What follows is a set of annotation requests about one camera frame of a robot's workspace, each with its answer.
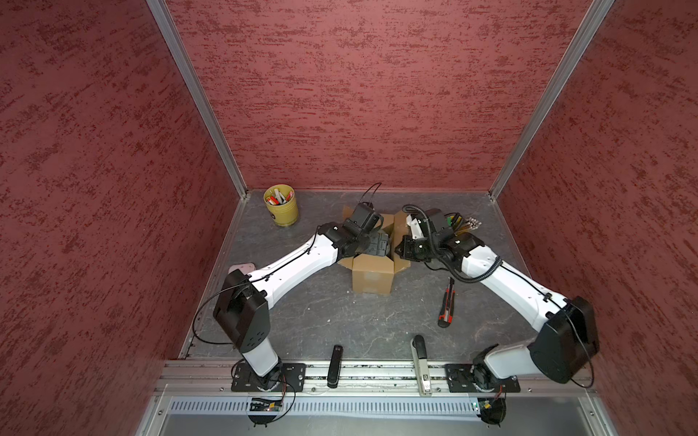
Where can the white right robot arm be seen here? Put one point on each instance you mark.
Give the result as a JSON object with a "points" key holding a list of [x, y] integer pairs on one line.
{"points": [[566, 334]]}

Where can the aluminium corner post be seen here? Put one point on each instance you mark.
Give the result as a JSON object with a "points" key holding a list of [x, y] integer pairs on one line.
{"points": [[167, 27], [592, 20]]}

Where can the black handle on rail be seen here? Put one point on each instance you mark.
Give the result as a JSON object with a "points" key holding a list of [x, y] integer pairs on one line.
{"points": [[333, 374]]}

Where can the coloured pencils bundle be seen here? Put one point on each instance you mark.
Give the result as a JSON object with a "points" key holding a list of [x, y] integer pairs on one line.
{"points": [[469, 223]]}

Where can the aluminium corner post left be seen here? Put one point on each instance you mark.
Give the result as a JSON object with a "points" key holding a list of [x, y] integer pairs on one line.
{"points": [[167, 27]]}

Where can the circuit board with wires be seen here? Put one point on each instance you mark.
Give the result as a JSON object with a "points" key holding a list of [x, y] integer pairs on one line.
{"points": [[264, 411], [492, 411]]}

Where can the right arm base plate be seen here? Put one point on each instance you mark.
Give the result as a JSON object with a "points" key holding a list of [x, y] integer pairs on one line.
{"points": [[461, 378]]}

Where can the right circuit board with wires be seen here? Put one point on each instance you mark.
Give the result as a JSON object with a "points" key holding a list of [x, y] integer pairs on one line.
{"points": [[492, 411]]}

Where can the yellow-green pen holder cup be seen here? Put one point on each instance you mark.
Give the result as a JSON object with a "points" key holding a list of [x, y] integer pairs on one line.
{"points": [[281, 203]]}

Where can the left circuit board with wires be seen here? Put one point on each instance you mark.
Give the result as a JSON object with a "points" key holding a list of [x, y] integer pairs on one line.
{"points": [[264, 411]]}

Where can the yellow pencil cup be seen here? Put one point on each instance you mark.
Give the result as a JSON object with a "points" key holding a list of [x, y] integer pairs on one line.
{"points": [[456, 221]]}

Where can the silver latch with black handle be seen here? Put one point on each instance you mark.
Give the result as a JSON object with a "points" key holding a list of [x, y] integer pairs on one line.
{"points": [[421, 366]]}

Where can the brown cardboard express box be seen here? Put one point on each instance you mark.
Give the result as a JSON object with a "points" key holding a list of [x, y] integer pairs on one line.
{"points": [[373, 274]]}

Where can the aluminium front rail frame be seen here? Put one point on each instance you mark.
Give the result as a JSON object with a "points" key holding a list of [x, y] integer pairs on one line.
{"points": [[367, 389]]}

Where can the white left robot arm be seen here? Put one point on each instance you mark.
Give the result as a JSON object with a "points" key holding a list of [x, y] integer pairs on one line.
{"points": [[243, 306]]}

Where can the aluminium corner post right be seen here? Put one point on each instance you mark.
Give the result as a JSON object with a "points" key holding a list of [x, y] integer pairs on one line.
{"points": [[592, 20]]}

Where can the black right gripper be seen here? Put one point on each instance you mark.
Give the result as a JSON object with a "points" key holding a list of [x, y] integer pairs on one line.
{"points": [[406, 252]]}

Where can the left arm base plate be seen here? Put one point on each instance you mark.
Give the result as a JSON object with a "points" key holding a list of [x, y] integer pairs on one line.
{"points": [[285, 376]]}

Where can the pink flat case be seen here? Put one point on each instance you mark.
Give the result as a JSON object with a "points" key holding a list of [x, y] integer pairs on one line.
{"points": [[244, 268]]}

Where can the red black utility knife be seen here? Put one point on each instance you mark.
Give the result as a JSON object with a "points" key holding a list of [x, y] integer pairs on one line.
{"points": [[446, 313]]}

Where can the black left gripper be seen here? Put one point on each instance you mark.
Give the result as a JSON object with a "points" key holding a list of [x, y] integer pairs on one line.
{"points": [[373, 238]]}

